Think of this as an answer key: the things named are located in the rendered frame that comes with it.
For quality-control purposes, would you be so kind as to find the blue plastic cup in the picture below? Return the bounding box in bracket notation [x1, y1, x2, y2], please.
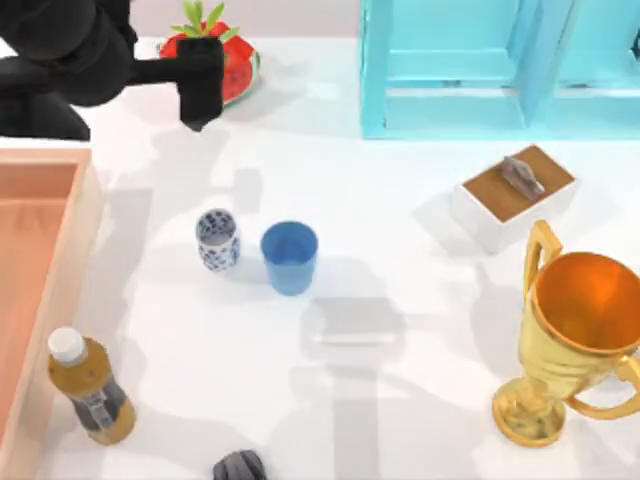
[259, 220, 320, 298]

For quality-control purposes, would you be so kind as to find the gold trophy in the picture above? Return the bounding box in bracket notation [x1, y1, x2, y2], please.
[491, 219, 640, 443]

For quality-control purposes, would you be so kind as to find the dark grey ridged object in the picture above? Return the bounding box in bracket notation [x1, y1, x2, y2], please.
[211, 448, 267, 480]

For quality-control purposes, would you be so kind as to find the salmon-coloured shallow box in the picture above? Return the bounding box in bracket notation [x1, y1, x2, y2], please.
[0, 147, 107, 480]

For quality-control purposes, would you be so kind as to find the blue and white patterned cup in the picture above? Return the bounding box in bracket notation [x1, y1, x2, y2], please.
[194, 207, 243, 275]

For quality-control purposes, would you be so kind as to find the light blue rack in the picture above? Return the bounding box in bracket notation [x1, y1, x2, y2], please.
[358, 0, 640, 142]

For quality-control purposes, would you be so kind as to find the amber bottle with white cap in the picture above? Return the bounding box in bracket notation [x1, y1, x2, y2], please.
[46, 325, 138, 447]

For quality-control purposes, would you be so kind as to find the white box with brown top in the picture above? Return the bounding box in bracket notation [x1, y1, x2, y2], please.
[451, 144, 582, 256]

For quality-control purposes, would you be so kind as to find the grey stone piece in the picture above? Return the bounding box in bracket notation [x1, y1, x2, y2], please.
[500, 155, 546, 199]

